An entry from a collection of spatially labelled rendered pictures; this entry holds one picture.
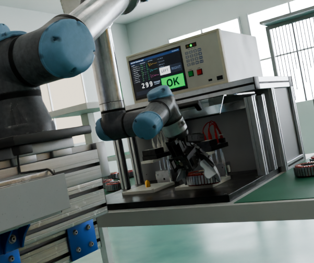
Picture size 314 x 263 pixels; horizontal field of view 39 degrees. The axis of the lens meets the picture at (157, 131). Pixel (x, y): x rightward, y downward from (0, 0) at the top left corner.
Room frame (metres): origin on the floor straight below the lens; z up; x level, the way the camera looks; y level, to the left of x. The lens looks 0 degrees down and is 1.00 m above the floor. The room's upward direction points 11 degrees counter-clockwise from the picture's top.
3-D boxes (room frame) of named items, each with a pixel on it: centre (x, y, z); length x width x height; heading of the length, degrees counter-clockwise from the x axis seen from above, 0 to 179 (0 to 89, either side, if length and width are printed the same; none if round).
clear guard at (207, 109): (1.56, -0.19, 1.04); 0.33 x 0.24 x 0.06; 146
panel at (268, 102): (1.87, -0.17, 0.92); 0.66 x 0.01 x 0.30; 56
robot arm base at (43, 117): (1.03, 0.31, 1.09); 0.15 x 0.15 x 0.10
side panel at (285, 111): (1.81, -0.52, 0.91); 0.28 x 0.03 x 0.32; 146
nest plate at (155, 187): (1.73, 0.07, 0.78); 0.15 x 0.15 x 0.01; 56
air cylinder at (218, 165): (1.71, -0.21, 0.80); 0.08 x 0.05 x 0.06; 56
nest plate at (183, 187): (1.59, -0.13, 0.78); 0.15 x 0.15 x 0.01; 56
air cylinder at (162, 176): (1.85, -0.01, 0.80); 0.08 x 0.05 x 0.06; 56
